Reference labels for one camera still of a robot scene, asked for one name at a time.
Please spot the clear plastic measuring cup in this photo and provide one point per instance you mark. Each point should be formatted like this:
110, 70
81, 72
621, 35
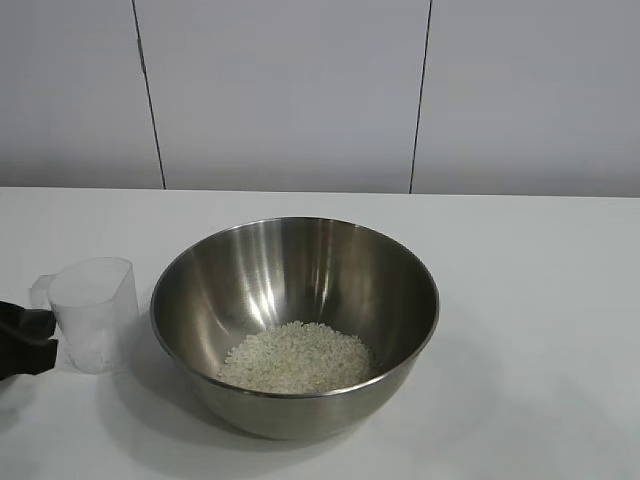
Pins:
100, 310

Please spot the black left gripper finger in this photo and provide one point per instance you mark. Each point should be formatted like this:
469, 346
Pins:
25, 360
22, 325

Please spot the white uncooked rice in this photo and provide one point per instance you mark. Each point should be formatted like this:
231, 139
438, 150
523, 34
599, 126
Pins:
300, 357

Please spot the stainless steel mixing bowl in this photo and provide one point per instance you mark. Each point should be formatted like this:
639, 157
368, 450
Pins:
280, 415

